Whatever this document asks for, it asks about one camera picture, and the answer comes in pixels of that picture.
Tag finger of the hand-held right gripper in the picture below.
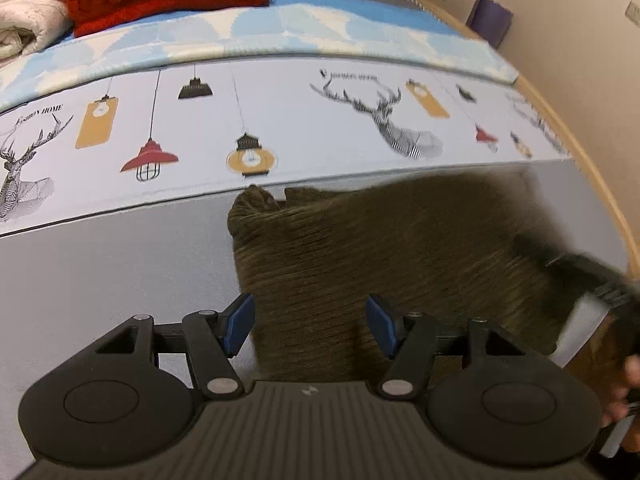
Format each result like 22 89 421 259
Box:
514 234 628 306

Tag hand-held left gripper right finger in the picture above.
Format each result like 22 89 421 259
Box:
365 294 541 402

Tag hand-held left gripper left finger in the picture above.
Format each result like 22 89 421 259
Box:
95 292 256 402

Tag dark olive corduroy pants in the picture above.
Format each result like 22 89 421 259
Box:
226 166 601 386

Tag person's right hand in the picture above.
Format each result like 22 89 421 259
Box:
601 354 640 429

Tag grey printed bed sheet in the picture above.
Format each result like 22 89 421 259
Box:
0 57 630 480

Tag blue and white mat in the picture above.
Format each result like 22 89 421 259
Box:
0 0 520 111

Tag white fleece blanket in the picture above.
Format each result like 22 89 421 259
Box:
0 0 72 59

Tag wooden bed frame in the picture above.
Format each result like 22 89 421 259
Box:
410 0 640 281

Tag purple box by wall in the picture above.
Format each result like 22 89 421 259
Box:
466 0 514 49

